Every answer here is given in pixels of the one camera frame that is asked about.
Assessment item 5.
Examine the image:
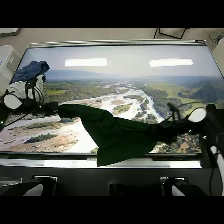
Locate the dark green garment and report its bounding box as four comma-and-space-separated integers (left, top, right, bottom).
57, 103, 161, 167

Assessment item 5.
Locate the silver frame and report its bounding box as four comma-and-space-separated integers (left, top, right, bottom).
0, 155, 224, 197

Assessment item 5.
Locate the blue garment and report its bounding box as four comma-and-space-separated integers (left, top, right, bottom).
12, 60, 51, 84

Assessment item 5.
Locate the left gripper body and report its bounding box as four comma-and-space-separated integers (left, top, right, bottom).
42, 101, 61, 117

